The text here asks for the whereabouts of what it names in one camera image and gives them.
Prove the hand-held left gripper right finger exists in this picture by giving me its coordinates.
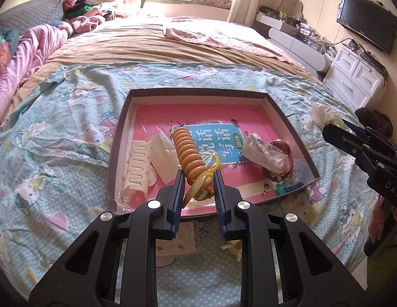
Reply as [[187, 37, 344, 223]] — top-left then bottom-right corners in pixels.
[[212, 169, 367, 307]]

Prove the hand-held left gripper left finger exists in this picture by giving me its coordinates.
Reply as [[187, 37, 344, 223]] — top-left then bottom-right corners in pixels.
[[29, 169, 187, 307]]

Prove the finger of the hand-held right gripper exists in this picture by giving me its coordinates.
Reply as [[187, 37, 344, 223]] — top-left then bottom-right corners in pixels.
[[342, 119, 395, 142], [322, 124, 372, 164]]

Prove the clear plastic bag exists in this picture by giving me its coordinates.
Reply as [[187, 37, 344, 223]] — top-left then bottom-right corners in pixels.
[[241, 133, 284, 171], [310, 102, 344, 131]]

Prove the clear bag with yellow hoops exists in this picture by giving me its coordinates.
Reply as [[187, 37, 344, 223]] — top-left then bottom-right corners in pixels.
[[198, 152, 224, 199]]

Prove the beige spiral hair tie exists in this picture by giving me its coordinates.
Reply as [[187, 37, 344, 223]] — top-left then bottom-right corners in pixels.
[[171, 127, 215, 208]]

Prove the cardboard box with pink bottom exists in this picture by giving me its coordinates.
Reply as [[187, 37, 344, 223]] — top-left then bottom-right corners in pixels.
[[106, 88, 321, 221]]

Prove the dark brown furry object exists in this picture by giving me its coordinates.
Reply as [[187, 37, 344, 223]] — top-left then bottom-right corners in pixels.
[[355, 108, 393, 138]]

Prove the beige card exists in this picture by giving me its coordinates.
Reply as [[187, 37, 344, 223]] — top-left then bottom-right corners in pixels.
[[156, 222, 197, 267]]

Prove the pink cloth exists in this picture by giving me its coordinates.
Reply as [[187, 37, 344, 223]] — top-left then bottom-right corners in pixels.
[[368, 195, 394, 247]]

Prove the white hair claw clip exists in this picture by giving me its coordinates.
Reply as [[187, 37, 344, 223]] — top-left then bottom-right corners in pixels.
[[122, 141, 157, 199]]

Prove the white drawer cabinet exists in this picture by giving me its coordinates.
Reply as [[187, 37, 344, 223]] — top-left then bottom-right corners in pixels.
[[323, 43, 388, 111]]

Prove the grey and white dressing table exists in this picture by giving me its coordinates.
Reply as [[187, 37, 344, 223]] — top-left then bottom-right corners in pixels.
[[253, 14, 331, 72]]

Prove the row of cosmetic bottles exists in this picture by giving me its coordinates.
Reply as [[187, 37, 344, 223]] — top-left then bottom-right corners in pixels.
[[259, 5, 336, 55]]

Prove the black television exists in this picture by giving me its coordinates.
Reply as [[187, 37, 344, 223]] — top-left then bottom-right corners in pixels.
[[336, 0, 397, 55]]

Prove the teal cartoon printed blanket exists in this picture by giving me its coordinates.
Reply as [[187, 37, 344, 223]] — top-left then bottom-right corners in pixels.
[[0, 62, 378, 307]]

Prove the white framed mirror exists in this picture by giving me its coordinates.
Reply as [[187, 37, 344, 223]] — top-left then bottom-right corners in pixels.
[[280, 0, 304, 18]]

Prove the tan bedsheet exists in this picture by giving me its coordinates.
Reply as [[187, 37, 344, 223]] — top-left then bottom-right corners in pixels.
[[13, 16, 324, 103]]

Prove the pink plush toy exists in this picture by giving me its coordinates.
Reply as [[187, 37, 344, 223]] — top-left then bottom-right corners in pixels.
[[66, 14, 106, 34]]

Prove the pile of clothes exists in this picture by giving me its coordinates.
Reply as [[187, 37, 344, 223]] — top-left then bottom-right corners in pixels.
[[64, 0, 125, 23]]

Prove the dark blue floral pillow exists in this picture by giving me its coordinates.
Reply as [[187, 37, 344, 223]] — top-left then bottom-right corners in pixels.
[[0, 29, 21, 87]]

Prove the grey quilted pillow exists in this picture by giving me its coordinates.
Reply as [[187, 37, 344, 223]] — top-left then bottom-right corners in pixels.
[[0, 0, 66, 34]]

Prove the cream cloth hair tie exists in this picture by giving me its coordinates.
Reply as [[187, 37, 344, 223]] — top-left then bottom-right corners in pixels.
[[221, 241, 244, 261]]

